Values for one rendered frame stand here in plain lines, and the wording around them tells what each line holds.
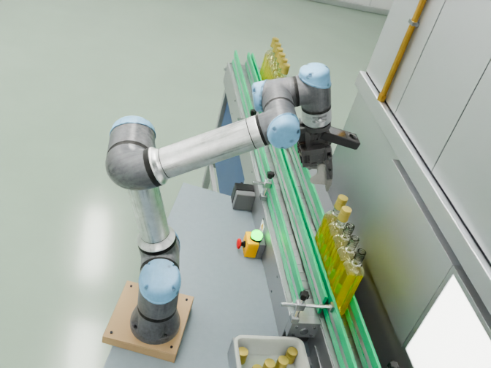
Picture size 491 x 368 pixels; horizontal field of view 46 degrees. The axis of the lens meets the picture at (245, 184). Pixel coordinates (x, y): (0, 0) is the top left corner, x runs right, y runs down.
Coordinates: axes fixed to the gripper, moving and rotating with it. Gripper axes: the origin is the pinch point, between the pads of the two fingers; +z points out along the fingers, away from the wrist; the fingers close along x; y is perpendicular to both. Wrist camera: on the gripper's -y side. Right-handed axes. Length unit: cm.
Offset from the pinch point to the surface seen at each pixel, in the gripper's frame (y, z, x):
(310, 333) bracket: 10, 50, 13
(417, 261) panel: -22.0, 22.6, 15.2
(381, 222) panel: -19.5, 28.7, -9.1
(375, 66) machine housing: -32, 1, -60
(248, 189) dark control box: 20, 47, -59
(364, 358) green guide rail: -4, 48, 26
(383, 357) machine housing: -12, 59, 20
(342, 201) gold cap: -8.2, 23.1, -15.8
